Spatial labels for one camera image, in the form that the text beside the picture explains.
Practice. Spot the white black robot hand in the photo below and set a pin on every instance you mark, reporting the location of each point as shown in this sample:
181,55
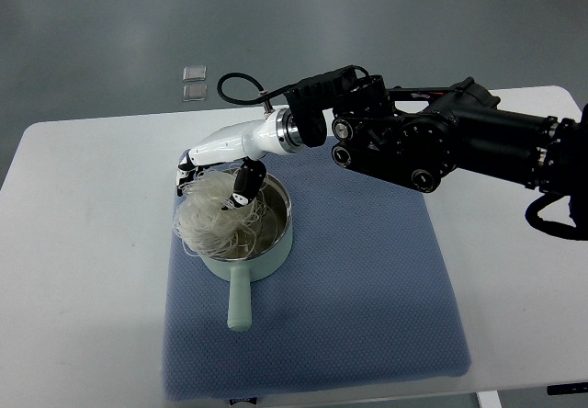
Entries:
247,142

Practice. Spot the white vermicelli bundle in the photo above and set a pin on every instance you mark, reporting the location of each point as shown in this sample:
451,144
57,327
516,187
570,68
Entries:
208,225

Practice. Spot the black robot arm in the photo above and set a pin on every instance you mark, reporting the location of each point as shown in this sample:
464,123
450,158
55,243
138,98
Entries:
415,137

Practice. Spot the mint green steel pot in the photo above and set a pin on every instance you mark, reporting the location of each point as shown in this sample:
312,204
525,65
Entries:
242,272

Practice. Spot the upper floor metal plate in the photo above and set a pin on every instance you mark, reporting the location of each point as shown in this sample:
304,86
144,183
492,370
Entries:
194,73

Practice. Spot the blue textured mat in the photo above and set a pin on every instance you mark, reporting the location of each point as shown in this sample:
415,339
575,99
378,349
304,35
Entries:
364,297

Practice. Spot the white table leg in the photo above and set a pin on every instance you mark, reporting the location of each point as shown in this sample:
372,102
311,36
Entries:
488,399

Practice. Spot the wire steaming rack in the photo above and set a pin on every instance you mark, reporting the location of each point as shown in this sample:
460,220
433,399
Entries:
265,227

